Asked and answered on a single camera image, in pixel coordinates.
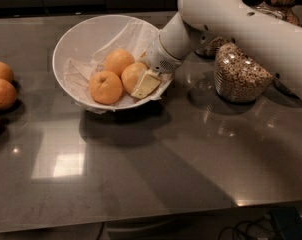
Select front glass cereal jar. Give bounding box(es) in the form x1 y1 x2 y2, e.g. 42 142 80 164
214 43 273 103

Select glass cereal jar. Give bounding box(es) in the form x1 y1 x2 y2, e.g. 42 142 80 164
214 43 273 103
195 36 228 58
255 0 299 26

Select white paper liner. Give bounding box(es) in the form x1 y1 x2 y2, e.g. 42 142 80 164
62 18 175 114

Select orange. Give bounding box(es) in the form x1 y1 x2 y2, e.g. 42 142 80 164
0 61 14 82
104 48 135 76
0 79 17 110
121 62 148 94
89 71 123 105

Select right rear glass cereal jar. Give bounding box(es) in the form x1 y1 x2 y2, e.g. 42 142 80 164
255 0 299 26

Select white bowl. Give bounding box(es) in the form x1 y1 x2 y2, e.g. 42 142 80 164
51 14 175 111

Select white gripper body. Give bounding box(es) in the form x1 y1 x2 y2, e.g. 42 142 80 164
142 36 182 74

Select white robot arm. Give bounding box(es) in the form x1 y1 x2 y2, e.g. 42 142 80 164
142 0 302 100

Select black cables under table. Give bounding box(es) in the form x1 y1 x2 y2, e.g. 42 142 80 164
217 213 279 240

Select black box under table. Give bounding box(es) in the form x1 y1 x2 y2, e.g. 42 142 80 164
270 207 302 240

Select left rear glass cereal jar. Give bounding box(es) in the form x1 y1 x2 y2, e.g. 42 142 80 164
195 36 228 58

